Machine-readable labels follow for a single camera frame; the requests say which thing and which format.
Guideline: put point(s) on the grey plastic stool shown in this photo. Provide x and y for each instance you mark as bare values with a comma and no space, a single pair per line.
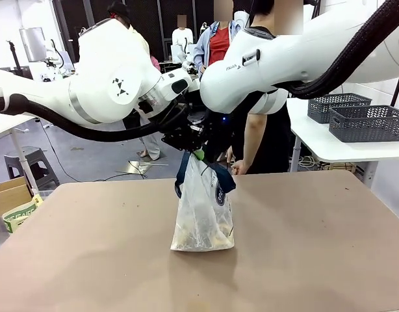
33,165

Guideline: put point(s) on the bystander in white shirt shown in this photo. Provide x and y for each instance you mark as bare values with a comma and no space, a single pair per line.
181,39

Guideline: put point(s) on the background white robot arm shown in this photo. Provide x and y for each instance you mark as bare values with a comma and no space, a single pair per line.
189,66
55,58

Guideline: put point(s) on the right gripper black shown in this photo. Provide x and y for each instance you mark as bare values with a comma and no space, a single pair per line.
219,136

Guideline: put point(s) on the person's right hand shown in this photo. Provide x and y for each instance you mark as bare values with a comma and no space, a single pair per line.
241,168

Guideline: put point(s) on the green printed carton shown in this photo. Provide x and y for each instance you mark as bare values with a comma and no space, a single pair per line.
20,214

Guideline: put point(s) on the person's right forearm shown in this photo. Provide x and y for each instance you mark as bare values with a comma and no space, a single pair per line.
254,139

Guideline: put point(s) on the white side table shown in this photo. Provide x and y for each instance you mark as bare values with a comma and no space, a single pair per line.
4,125
319,146

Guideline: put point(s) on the grey monitor panel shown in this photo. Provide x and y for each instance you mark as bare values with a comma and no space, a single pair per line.
32,44

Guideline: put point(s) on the brown cardboard box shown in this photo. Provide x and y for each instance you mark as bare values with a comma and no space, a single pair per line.
7,195

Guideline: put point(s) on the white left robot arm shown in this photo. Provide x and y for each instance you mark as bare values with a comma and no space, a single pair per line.
105,84

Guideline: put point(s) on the seated person in pink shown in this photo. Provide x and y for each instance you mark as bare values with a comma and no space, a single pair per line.
155,63

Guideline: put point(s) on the person in black t-shirt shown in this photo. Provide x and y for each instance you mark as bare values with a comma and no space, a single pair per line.
277,139

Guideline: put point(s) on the black tripod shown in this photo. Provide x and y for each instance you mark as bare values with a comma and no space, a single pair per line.
396,91

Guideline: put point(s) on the shiny metal plate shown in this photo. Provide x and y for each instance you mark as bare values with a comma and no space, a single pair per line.
144,167

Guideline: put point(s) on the mannequin beige jacket red shirt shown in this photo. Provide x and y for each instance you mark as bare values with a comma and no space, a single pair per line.
150,146

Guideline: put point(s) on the black stand pole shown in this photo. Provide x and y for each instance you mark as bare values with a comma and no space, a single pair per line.
11,55

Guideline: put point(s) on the small brown box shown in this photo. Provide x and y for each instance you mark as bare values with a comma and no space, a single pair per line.
340,166

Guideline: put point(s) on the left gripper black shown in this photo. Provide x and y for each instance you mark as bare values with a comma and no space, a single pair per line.
183,136

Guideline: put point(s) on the grey plastic basket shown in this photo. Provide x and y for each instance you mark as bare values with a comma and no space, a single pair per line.
336,107
365,125

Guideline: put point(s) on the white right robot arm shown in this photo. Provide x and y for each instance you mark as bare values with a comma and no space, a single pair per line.
284,65

